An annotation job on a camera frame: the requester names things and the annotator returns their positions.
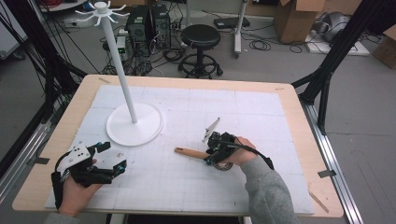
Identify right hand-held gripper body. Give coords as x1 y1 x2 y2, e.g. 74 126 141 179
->
201 116 241 166

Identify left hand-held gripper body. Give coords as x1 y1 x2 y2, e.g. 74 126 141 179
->
55 141 121 189

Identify metal strainer with wooden handle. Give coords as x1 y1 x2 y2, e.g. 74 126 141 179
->
174 147 234 173

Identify person's right hand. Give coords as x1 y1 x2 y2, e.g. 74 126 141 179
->
223 135 259 167

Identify person's left hand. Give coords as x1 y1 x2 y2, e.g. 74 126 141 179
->
58 158 105 217

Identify white grid mat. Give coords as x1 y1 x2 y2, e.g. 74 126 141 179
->
44 84 316 216

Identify white hook stand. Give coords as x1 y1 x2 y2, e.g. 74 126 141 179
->
74 0 165 147

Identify small white green device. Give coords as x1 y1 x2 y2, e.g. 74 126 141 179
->
115 35 127 54

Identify black round stool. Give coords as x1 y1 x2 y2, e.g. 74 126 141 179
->
177 23 224 80

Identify white stand pole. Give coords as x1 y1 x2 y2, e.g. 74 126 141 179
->
233 0 248 59

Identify flat black device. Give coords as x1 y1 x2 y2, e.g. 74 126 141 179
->
213 16 251 31

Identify black computer tower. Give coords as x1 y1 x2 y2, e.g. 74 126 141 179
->
124 5 154 52
150 4 173 49

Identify large open cardboard box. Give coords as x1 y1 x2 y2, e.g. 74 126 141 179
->
273 0 327 44

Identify white board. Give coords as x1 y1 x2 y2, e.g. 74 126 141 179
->
304 30 371 57

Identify grey appliance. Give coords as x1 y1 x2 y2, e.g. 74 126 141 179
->
313 11 352 43

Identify small cardboard box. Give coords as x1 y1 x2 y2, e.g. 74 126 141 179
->
371 24 396 70

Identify black wrist strap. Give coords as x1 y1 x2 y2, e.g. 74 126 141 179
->
218 139 276 172
50 170 68 211

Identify aluminium rail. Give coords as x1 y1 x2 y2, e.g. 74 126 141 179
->
300 101 365 224
0 121 52 203

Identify black metal frame stand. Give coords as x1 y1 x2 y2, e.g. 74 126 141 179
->
290 0 396 135
0 0 89 179

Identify coiled black cable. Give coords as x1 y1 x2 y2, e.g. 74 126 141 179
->
248 39 272 52

